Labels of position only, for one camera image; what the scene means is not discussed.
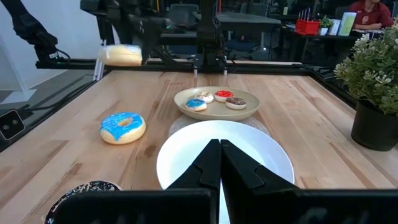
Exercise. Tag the small chocolate sprinkled donut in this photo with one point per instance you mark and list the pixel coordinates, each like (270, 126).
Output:
(235, 103)

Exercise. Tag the grey office chair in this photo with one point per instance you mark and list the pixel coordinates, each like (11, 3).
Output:
(183, 14)

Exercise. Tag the small blue frosted donut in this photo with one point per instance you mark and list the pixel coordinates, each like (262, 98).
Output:
(196, 105)

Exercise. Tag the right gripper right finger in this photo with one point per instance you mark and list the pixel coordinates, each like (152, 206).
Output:
(248, 205)

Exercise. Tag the silver aluminium strut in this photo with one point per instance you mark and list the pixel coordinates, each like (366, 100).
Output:
(99, 68)

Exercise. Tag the beige round plate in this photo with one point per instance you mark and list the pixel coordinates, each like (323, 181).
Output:
(217, 112)

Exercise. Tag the green plant in black pot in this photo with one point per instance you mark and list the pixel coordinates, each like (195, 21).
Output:
(373, 130)

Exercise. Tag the large chocolate frosted donut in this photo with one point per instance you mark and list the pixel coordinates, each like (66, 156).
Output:
(81, 188)

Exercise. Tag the small red sprinkled donut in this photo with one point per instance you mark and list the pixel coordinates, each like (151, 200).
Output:
(224, 96)

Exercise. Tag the person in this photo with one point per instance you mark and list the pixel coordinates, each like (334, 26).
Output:
(370, 17)

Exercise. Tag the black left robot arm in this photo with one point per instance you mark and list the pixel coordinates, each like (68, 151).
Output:
(210, 40)

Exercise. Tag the large white blue-drizzled donut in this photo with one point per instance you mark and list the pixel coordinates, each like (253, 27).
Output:
(121, 56)

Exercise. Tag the dark office desk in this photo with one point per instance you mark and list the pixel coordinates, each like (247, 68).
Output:
(311, 39)

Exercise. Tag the green white sign card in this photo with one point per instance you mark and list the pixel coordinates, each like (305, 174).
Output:
(346, 23)

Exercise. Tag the large blue frosted donut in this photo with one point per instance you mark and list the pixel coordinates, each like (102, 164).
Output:
(124, 133)

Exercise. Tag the white framed card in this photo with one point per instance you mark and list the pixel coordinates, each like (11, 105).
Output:
(334, 27)

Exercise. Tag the small plant in white pot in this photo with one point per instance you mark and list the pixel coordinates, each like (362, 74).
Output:
(325, 25)

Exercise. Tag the black table-level camera box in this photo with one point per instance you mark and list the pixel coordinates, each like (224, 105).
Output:
(12, 124)

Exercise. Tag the black neighbouring robot rig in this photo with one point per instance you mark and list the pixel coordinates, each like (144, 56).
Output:
(34, 34)

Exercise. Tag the white round plate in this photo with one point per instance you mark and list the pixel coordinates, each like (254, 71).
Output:
(186, 149)

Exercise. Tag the small white frosted donut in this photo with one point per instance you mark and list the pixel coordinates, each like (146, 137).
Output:
(206, 97)

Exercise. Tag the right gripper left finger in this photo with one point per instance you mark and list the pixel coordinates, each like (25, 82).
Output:
(192, 205)

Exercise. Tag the black office desk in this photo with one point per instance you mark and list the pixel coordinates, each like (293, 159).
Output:
(245, 21)

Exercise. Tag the woven round coaster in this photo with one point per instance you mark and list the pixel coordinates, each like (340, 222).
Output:
(177, 124)

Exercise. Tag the red pencil box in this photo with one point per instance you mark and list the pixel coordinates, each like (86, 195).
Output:
(306, 28)

